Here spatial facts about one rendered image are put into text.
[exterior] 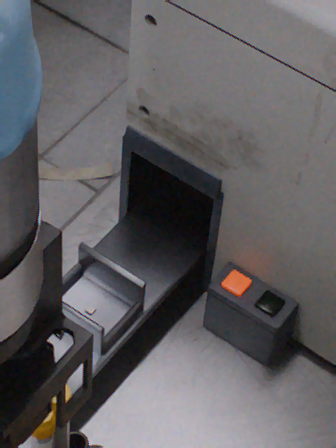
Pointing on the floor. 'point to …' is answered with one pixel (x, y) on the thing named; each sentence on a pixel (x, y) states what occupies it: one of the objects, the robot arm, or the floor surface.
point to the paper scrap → (77, 172)
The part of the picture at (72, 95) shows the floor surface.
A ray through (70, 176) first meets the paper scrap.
